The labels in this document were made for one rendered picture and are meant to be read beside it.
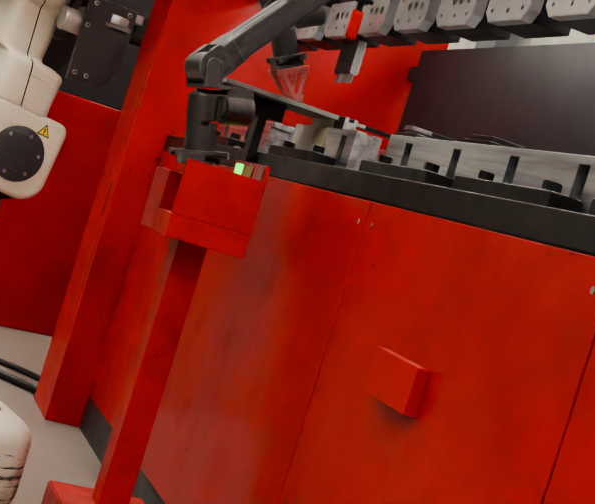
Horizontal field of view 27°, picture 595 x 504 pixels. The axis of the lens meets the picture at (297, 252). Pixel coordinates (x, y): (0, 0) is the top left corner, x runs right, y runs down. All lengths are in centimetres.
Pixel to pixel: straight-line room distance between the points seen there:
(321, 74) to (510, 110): 75
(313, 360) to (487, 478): 64
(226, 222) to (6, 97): 46
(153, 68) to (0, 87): 128
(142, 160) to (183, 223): 127
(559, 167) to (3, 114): 103
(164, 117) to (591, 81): 127
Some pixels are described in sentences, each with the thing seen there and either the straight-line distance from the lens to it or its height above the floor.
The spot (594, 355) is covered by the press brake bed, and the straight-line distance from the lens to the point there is 144.
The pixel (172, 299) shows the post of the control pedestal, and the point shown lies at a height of 54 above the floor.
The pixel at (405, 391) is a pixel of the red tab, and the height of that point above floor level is 58.
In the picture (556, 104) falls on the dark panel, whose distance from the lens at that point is 300.
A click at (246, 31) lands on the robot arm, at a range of 238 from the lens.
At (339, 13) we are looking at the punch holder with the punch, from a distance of 288.
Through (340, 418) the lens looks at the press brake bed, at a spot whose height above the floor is 49.
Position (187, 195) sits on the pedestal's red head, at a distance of 232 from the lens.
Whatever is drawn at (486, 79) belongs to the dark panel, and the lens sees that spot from 335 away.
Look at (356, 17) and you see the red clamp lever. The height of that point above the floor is 120.
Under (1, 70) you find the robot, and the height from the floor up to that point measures 86.
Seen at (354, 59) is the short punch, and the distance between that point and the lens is 279.
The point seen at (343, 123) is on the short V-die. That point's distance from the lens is 271.
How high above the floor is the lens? 78
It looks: 2 degrees down
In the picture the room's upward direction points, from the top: 17 degrees clockwise
